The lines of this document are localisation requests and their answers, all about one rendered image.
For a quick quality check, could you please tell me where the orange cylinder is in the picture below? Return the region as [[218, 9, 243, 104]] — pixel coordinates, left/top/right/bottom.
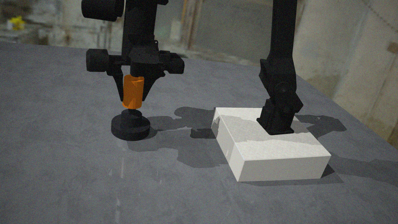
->
[[122, 75, 144, 109]]

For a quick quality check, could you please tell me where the black round pedestal with shaft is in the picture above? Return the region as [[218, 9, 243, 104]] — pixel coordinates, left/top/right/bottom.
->
[[111, 109, 150, 141]]

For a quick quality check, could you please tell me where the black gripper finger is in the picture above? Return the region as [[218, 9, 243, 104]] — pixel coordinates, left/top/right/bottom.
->
[[142, 72, 166, 101], [106, 70, 123, 101]]

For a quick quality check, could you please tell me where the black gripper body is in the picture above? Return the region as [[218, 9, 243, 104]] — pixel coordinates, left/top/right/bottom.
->
[[86, 24, 185, 74]]

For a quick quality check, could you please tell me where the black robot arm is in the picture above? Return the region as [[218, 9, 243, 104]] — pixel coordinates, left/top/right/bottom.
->
[[81, 0, 303, 135]]

